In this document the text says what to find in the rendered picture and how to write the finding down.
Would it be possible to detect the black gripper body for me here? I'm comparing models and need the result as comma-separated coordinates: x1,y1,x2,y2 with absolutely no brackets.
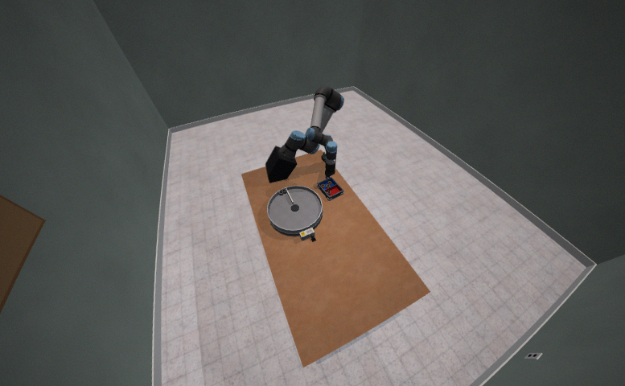
321,152,336,177

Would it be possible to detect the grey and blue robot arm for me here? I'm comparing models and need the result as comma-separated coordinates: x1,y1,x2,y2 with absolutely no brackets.
278,86,344,161

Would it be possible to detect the grey round turntable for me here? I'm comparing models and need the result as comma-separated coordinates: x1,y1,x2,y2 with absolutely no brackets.
267,186,323,242

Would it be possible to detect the red and blue divided bin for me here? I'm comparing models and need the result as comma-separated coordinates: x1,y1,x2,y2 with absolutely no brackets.
317,177,344,201

